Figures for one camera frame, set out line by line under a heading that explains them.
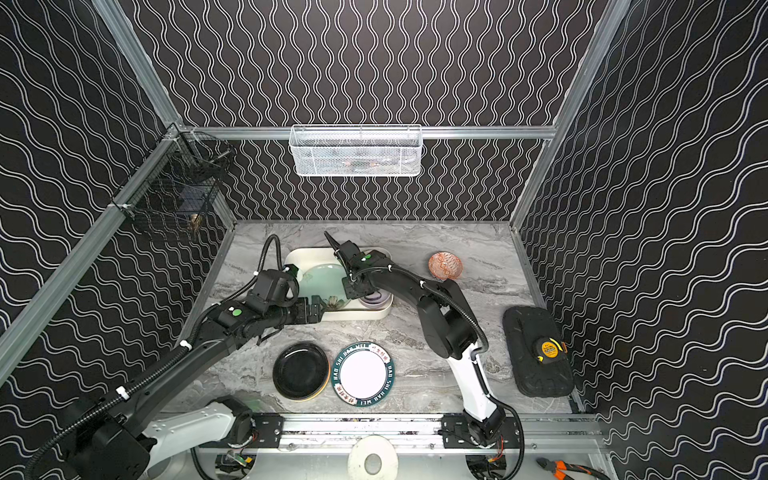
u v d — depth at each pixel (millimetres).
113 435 377
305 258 1120
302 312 703
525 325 860
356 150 1301
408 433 763
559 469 689
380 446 724
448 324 539
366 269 665
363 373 840
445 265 1063
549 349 782
